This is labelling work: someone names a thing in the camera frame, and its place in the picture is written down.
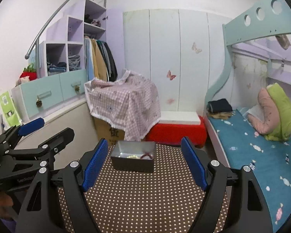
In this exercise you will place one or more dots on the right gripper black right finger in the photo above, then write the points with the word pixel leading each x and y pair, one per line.
pixel 247 209

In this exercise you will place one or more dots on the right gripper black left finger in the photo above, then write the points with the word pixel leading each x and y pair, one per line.
pixel 55 194

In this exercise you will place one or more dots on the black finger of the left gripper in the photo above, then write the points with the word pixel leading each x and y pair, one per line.
pixel 46 143
pixel 10 138

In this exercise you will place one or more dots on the dark metal tin box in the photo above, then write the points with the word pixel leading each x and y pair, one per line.
pixel 134 156

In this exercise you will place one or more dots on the person's left hand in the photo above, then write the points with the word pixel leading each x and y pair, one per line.
pixel 5 202

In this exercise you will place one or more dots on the green white paper bag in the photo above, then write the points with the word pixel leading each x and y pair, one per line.
pixel 8 112

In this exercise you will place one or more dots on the teal drawer unit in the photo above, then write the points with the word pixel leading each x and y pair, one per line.
pixel 41 97

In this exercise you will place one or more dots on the blue candy print mattress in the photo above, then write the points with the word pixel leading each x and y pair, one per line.
pixel 269 160

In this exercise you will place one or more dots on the brown cardboard box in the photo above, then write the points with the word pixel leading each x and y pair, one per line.
pixel 104 130

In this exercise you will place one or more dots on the red strawberry plush toy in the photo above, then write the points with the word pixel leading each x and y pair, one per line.
pixel 29 74

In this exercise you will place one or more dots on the brown polka dot tablecloth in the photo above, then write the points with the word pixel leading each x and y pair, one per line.
pixel 166 200

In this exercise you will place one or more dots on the pink checkered cloth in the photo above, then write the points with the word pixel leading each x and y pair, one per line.
pixel 130 104

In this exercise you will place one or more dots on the pink and green pillow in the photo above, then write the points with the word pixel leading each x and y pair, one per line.
pixel 271 117

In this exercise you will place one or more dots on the lilac stair shelf unit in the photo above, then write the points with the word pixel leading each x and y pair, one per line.
pixel 85 17

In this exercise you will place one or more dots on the hanging clothes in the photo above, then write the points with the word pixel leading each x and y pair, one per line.
pixel 99 61

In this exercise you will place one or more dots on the dark folded clothes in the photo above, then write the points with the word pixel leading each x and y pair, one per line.
pixel 219 109

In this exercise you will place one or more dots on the red upholstered stool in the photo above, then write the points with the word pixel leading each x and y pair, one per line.
pixel 171 134

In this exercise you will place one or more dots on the white board on stool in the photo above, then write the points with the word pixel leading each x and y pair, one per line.
pixel 179 118

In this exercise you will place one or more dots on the white wardrobe with butterflies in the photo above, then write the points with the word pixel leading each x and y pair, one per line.
pixel 180 51

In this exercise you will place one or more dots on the teal bunk bed frame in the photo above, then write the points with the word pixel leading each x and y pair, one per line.
pixel 257 53

